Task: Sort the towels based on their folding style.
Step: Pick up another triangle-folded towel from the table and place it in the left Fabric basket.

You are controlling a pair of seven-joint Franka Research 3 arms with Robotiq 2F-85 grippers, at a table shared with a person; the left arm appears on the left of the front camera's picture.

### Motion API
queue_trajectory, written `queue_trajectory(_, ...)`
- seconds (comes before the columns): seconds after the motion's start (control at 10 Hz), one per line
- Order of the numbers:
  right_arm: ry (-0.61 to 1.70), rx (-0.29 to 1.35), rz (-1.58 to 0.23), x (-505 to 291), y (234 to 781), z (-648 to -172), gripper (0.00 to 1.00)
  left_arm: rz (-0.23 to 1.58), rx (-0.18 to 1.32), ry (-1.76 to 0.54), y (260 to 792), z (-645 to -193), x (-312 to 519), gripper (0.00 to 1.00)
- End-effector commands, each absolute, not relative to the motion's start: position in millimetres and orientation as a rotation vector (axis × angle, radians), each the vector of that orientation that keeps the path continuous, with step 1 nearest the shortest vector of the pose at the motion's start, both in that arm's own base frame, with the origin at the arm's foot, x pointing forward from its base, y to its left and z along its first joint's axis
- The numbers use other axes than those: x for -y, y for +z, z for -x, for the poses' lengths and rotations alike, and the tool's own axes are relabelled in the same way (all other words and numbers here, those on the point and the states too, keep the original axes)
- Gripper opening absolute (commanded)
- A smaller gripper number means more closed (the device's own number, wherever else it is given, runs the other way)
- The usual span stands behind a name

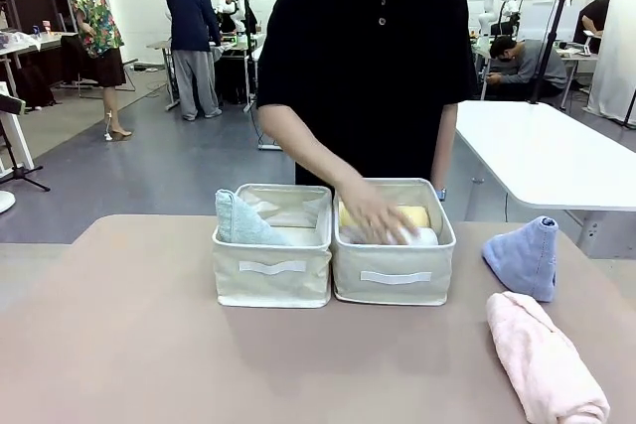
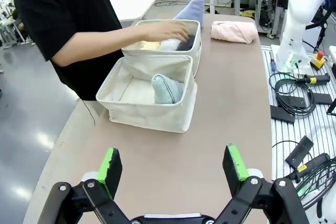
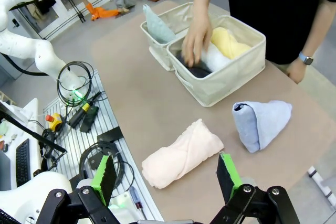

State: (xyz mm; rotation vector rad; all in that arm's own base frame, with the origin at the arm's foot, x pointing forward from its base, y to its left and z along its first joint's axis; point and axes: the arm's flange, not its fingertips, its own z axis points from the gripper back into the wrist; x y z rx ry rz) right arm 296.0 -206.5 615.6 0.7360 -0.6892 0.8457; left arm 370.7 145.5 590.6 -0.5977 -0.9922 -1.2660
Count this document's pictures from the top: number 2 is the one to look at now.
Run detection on black rectangular device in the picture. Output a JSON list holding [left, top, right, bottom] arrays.
[[285, 135, 314, 168]]

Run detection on person in black shirt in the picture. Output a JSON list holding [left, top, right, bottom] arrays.
[[12, 0, 124, 102]]

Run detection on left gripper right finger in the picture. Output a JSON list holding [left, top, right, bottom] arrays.
[[214, 144, 310, 224]]

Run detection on black flat plate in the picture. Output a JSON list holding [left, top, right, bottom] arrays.
[[284, 95, 307, 110], [270, 104, 296, 124], [313, 93, 334, 105]]

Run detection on light teal towel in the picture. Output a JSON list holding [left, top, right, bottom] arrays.
[[151, 73, 184, 104]]

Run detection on thin black hanging cable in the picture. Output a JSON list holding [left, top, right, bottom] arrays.
[[82, 100, 97, 127]]

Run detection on white towel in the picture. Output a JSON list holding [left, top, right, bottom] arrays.
[[159, 38, 182, 51]]

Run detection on cream fabric storage bin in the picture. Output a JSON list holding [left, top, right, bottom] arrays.
[[121, 19, 202, 78], [96, 55, 198, 133]]

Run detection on black enabling handle yellow label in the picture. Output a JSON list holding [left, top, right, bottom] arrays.
[[296, 73, 331, 86], [289, 153, 331, 183]]

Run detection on aluminium frame cart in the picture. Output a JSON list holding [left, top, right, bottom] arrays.
[[233, 0, 291, 39]]

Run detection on yellow emergency stop box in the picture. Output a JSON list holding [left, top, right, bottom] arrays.
[[309, 50, 328, 71]]

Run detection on blue cone folded towel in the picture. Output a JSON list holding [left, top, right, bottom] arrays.
[[173, 0, 206, 29]]

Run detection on yellow towel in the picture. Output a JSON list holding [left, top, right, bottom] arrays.
[[140, 40, 161, 51]]

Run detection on black cable bundle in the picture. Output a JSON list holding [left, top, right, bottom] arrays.
[[271, 140, 336, 210]]

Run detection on coiled black cable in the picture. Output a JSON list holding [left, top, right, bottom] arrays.
[[269, 72, 317, 116]]

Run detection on slotted aluminium base plate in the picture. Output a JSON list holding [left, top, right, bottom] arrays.
[[261, 45, 336, 183]]

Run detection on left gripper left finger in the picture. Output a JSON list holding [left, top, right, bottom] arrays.
[[36, 147, 132, 224]]

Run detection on pink rolled towel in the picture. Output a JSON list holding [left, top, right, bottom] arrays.
[[210, 20, 259, 45]]

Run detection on person's right hand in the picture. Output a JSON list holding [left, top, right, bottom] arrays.
[[143, 20, 190, 41]]

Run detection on person's right forearm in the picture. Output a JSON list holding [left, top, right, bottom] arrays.
[[51, 24, 151, 68]]

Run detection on dark grey towel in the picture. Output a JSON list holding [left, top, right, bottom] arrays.
[[176, 34, 196, 51]]

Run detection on white rounded table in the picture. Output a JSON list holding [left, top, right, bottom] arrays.
[[108, 0, 164, 23]]

